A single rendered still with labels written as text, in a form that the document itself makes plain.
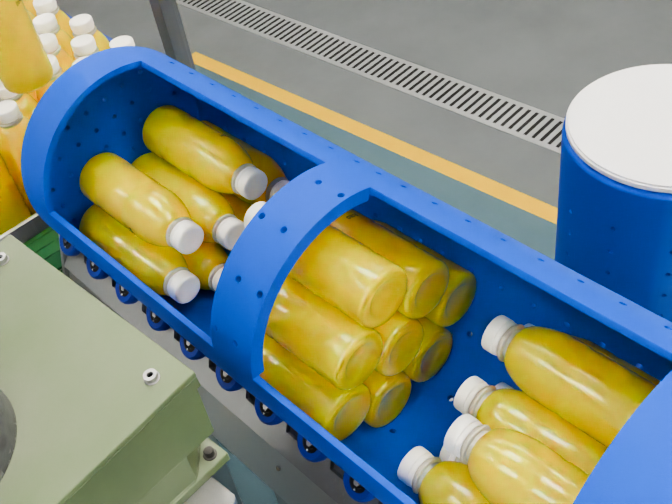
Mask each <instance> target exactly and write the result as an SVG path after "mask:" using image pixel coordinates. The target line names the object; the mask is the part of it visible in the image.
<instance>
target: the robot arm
mask: <svg viewBox="0 0 672 504"><path fill-rule="evenodd" d="M16 436H17V423H16V416H15V412H14V409H13V407H12V404H11V402H10V401H9V399H8V398H7V396H6V395H5V394H4V393H3V391H2V390H1V389H0V481H1V480H2V478H3V476H4V474H5V472H6V470H7V468H8V466H9V463H10V461H11V458H12V455H13V452H14V448H15V443H16Z"/></svg>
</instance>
